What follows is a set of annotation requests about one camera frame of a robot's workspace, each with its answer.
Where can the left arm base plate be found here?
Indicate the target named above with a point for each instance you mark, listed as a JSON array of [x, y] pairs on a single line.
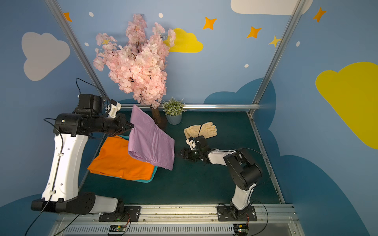
[[129, 213]]

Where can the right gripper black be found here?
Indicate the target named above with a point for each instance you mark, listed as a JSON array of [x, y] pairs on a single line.
[[193, 152]]

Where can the left circuit board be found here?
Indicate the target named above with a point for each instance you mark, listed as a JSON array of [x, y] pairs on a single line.
[[117, 229]]

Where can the aluminium front rail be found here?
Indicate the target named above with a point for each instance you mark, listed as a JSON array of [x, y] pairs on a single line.
[[184, 220]]

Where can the orange pants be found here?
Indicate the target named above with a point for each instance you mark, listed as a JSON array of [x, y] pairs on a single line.
[[114, 160]]

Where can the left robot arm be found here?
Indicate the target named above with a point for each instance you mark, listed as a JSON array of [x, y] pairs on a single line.
[[61, 194]]

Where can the purple garment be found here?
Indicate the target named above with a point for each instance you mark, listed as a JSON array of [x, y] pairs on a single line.
[[148, 143]]

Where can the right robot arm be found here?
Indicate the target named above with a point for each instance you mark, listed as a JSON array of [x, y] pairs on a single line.
[[243, 170]]

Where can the pink blossom artificial tree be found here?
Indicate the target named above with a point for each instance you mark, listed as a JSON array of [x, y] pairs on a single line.
[[139, 66]]

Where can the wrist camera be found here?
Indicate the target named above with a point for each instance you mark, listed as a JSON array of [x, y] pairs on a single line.
[[192, 142], [94, 105]]

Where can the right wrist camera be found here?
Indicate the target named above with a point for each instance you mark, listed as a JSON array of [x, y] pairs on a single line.
[[192, 142]]

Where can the right circuit board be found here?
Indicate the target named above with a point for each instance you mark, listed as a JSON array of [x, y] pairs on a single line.
[[240, 230]]

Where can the small potted green plant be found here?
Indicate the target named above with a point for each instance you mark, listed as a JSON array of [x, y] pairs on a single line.
[[173, 110]]

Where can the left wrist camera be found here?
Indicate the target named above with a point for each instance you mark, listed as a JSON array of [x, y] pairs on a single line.
[[94, 105]]

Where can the aluminium back frame bar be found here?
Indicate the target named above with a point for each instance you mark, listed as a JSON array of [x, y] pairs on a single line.
[[203, 106]]

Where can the circuit board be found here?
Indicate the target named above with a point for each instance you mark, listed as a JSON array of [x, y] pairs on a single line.
[[117, 229], [240, 230]]

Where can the cream glove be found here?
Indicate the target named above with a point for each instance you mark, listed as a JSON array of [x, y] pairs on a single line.
[[207, 130]]

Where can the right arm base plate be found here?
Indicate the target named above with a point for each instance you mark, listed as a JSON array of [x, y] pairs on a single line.
[[231, 213]]

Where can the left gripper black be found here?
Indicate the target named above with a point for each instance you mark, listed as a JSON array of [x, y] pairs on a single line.
[[118, 125]]

